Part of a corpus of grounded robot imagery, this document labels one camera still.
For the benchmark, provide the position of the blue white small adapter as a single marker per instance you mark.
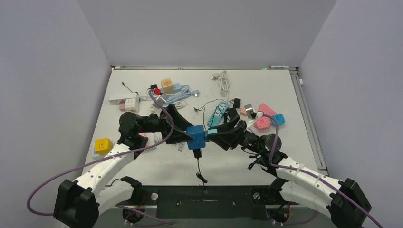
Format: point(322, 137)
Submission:
point(198, 137)

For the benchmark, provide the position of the teal power strip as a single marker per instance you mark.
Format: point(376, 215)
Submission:
point(218, 114)

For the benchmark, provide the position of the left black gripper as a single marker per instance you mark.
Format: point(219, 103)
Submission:
point(180, 134)

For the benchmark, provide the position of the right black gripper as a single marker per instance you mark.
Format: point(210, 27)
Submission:
point(231, 139)

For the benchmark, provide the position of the large black power adapter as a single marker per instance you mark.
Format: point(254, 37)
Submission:
point(232, 113)

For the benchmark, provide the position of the blue square plug adapter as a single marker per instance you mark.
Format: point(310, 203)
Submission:
point(279, 119)

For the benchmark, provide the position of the white charger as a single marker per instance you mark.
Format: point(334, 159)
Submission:
point(181, 146)

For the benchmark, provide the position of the yellow socket block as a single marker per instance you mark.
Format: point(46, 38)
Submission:
point(103, 146)

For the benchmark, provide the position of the pink triangular socket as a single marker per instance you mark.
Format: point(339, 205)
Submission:
point(264, 122)

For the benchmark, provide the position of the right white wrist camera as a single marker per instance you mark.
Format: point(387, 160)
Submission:
point(251, 113)

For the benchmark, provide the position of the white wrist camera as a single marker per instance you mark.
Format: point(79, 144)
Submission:
point(251, 113)
point(159, 103)

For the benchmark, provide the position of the white cube adapter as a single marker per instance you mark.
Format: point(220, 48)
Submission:
point(132, 105)

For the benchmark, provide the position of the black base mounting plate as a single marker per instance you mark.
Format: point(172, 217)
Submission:
point(210, 202)

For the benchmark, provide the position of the white long power strip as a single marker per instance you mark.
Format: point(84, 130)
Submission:
point(121, 98)

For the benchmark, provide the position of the salmon pink usb charger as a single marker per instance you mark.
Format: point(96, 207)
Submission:
point(243, 112)

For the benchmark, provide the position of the orange cube socket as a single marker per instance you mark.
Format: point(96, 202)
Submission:
point(167, 86)

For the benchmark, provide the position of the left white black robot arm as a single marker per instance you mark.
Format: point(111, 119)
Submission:
point(80, 202)

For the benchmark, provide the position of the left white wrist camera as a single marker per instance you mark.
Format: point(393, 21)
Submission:
point(159, 103)

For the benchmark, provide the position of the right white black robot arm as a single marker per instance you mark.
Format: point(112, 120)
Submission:
point(343, 201)

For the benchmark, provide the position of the small black charger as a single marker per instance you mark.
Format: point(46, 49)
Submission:
point(236, 103)
point(154, 86)

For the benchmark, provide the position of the light blue power strip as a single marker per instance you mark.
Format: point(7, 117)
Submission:
point(176, 88)

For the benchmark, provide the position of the teal usb charger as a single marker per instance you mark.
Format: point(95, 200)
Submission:
point(211, 131)

